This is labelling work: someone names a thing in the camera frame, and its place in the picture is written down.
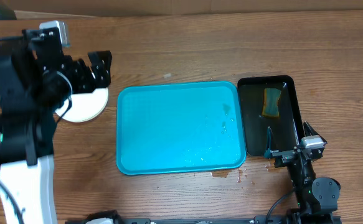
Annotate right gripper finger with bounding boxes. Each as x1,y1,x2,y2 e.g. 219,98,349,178
264,127,275,159
303,121,326,144

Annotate green yellow sponge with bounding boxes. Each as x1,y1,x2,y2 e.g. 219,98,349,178
261,88,281,118

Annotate white plate with stain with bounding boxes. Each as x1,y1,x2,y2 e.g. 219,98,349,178
62,88,109,123

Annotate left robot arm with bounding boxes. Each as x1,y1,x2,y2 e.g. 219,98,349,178
0,21,112,223

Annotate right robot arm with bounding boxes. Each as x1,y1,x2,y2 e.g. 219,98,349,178
264,121,341,223

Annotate black water tray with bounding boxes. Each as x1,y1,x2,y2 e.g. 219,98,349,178
237,75,304,157

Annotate teal plastic tray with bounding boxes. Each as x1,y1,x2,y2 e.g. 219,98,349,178
116,81,247,175

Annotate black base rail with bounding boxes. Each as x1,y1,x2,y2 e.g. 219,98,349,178
65,210,342,224

